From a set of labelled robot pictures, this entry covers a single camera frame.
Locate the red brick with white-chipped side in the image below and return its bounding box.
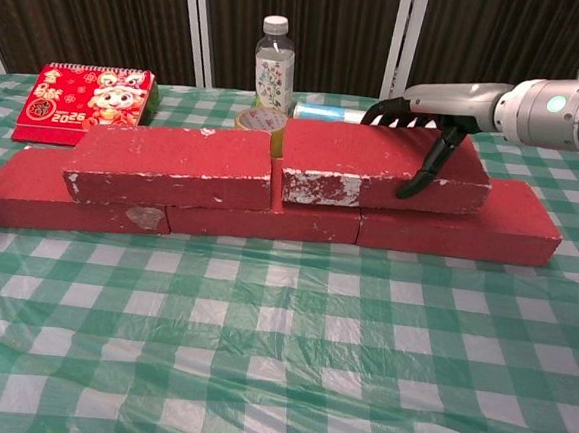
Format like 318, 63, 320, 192
276, 116, 498, 219

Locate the green white checkered tablecloth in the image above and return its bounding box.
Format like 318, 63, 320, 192
0, 66, 579, 433

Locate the red brick with grey patch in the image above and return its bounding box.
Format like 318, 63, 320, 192
0, 143, 178, 241

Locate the yellow packing tape roll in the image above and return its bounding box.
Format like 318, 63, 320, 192
231, 104, 290, 160

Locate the clear plastic bottle, white cap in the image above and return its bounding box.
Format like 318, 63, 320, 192
250, 13, 300, 115

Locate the red brick with white-speckled edge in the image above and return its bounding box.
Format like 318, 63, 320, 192
59, 116, 278, 220

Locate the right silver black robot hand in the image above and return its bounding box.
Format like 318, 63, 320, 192
353, 71, 512, 208

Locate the plain red brick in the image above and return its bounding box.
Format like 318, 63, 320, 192
163, 149, 366, 248
354, 167, 568, 271

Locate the roll of clear plastic bags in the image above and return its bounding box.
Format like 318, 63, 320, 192
290, 100, 379, 130

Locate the red 2026 desk calendar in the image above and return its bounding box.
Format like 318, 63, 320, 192
9, 58, 161, 155

